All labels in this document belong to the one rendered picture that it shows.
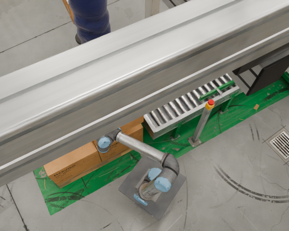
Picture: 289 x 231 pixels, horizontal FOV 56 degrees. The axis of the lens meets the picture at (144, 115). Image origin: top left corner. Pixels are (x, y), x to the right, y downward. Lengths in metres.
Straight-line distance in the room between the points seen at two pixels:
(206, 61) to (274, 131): 3.88
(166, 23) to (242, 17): 0.11
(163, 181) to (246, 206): 1.98
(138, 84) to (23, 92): 0.14
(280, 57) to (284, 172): 3.51
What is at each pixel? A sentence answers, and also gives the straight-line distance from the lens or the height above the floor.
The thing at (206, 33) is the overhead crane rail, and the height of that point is 3.21.
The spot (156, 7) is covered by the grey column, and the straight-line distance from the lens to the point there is 3.70.
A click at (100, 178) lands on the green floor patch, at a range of 3.64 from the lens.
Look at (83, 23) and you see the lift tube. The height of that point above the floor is 2.25.
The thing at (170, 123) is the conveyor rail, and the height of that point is 0.59.
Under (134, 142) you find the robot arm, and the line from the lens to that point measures 2.11.
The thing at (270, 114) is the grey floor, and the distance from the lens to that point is 4.39.
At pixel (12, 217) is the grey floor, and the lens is 3.83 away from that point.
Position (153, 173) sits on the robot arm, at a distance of 2.54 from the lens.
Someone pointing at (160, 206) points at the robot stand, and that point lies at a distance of 2.77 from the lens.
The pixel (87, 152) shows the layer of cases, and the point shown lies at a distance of 3.19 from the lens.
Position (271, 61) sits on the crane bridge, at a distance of 0.61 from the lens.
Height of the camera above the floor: 3.48
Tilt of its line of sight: 62 degrees down
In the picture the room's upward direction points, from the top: 2 degrees clockwise
